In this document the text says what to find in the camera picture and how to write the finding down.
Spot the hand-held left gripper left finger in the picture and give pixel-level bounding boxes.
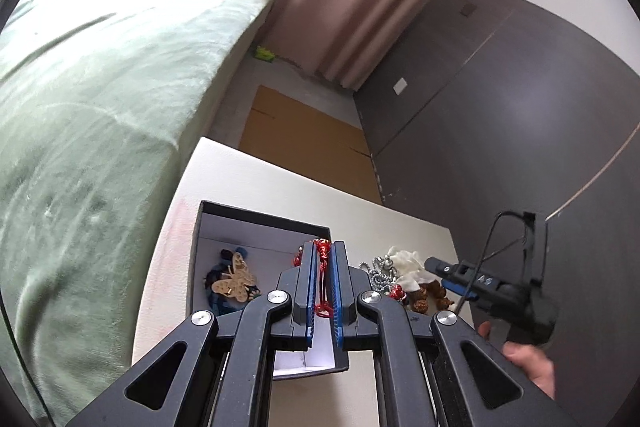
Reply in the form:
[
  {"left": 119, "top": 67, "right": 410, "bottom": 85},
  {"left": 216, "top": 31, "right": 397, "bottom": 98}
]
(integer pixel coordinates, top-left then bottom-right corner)
[{"left": 65, "top": 241, "right": 321, "bottom": 427}]

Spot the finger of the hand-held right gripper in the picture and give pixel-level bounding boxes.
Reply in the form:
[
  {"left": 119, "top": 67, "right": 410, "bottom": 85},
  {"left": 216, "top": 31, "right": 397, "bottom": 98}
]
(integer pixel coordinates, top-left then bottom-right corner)
[
  {"left": 440, "top": 279, "right": 483, "bottom": 305},
  {"left": 424, "top": 257, "right": 483, "bottom": 283}
]

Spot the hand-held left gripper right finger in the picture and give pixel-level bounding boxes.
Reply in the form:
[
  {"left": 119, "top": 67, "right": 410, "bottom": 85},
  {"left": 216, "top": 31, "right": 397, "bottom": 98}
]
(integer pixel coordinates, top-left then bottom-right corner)
[{"left": 332, "top": 241, "right": 566, "bottom": 427}]

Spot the brown bead bracelet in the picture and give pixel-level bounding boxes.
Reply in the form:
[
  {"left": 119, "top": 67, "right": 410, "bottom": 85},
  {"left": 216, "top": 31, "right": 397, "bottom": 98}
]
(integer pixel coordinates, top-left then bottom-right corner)
[{"left": 405, "top": 279, "right": 458, "bottom": 313}]

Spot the white flower hair clip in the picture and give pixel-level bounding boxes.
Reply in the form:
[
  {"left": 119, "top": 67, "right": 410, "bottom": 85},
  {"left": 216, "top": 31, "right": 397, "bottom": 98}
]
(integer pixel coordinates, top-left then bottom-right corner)
[{"left": 387, "top": 246, "right": 436, "bottom": 293}]

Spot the silver ball chain necklace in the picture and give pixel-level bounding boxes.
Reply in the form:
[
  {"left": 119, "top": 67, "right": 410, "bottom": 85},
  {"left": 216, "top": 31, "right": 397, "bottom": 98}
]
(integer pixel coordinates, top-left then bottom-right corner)
[{"left": 357, "top": 256, "right": 401, "bottom": 295}]

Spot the red bead bracelet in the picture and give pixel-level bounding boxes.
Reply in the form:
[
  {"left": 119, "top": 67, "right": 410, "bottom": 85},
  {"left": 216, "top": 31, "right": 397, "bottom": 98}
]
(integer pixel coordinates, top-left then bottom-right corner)
[{"left": 292, "top": 238, "right": 335, "bottom": 320}]

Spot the black jewelry box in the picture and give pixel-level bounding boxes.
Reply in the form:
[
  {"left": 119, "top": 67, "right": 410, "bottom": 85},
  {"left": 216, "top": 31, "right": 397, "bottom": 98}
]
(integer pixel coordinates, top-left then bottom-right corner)
[{"left": 189, "top": 199, "right": 351, "bottom": 378}]

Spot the person's right hand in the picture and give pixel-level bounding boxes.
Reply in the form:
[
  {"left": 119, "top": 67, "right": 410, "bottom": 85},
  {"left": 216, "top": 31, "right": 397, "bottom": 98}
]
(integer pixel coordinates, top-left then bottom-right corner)
[{"left": 477, "top": 322, "right": 556, "bottom": 400}]

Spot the gold butterfly brooch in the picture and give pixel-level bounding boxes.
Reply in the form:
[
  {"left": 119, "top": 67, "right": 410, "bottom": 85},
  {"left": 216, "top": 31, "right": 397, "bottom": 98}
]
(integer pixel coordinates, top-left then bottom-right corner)
[{"left": 209, "top": 252, "right": 258, "bottom": 305}]

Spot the flat brown cardboard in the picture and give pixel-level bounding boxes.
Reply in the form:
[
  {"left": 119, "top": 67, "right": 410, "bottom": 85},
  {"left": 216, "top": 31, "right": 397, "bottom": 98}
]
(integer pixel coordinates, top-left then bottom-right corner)
[{"left": 239, "top": 85, "right": 383, "bottom": 202}]

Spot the dark grey wardrobe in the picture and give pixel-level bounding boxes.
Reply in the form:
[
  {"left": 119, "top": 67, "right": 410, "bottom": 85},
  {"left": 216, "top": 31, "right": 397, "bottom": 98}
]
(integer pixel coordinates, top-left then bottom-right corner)
[{"left": 352, "top": 0, "right": 640, "bottom": 408}]

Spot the green bed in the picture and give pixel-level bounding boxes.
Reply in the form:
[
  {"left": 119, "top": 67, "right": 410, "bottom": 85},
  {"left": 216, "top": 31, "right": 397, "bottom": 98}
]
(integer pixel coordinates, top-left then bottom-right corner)
[{"left": 0, "top": 0, "right": 276, "bottom": 427}]

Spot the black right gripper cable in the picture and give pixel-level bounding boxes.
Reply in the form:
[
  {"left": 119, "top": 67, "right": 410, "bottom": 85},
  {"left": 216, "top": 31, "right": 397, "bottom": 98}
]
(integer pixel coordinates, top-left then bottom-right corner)
[{"left": 467, "top": 211, "right": 536, "bottom": 305}]

